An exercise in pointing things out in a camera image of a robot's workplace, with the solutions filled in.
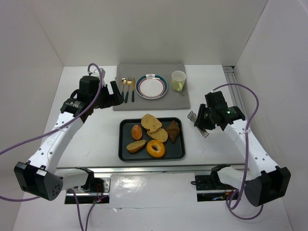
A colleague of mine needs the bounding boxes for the metal bread tongs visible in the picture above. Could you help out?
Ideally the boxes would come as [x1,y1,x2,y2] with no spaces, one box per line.
[187,111,209,140]

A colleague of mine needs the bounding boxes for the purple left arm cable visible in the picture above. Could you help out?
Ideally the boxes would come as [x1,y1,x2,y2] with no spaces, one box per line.
[0,63,106,231]

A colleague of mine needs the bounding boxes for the gold fork green handle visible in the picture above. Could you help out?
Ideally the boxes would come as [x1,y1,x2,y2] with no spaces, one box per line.
[124,77,132,103]

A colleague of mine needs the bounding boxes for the gold knife green handle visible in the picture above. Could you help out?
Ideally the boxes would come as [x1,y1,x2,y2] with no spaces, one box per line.
[131,78,136,103]

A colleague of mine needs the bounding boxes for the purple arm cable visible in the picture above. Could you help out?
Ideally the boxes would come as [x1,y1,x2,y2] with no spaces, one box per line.
[0,63,106,231]
[211,83,264,221]

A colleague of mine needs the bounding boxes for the lower seeded bread slice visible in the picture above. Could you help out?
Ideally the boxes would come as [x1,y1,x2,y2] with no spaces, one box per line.
[147,128,168,143]

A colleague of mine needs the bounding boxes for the upper seeded bread slice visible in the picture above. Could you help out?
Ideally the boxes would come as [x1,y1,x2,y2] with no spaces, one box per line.
[141,114,162,133]

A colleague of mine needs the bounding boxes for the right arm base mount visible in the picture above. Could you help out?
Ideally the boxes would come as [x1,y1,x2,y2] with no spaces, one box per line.
[191,164,235,202]

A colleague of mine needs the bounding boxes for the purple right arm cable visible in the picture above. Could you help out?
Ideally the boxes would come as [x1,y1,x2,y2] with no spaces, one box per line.
[211,83,264,221]

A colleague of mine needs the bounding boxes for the brown chocolate croissant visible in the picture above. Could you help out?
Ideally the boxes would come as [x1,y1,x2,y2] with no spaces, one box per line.
[166,120,180,142]

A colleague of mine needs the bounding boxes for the aluminium side rail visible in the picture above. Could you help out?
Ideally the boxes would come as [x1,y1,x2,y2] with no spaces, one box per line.
[223,66,247,117]

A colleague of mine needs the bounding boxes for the small seeded bread slice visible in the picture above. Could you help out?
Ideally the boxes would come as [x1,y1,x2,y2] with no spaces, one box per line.
[126,140,146,153]

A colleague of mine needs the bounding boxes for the gold spoon green handle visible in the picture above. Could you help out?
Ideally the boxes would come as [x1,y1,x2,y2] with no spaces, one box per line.
[121,78,127,100]

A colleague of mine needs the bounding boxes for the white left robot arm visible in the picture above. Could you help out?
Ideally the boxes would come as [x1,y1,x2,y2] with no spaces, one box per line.
[14,76,123,201]

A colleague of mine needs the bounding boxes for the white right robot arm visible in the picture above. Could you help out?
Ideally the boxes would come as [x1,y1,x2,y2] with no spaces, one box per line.
[194,91,291,207]

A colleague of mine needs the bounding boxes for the orange round bun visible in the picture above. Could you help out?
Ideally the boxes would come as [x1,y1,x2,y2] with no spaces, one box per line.
[131,125,142,140]

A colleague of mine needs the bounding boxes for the light green mug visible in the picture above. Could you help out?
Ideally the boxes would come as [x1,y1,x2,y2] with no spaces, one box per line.
[171,71,186,92]

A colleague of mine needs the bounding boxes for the orange glazed donut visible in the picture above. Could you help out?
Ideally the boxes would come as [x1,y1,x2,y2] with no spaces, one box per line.
[146,140,166,158]

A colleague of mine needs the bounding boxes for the grey place mat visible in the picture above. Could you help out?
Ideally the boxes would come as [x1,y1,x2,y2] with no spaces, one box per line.
[113,63,191,111]

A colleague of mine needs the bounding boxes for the white plate teal rim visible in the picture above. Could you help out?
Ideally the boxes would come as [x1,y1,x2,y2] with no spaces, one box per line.
[135,74,168,100]

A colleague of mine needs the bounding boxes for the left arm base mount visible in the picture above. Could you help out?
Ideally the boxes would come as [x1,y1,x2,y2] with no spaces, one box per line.
[61,167,111,205]

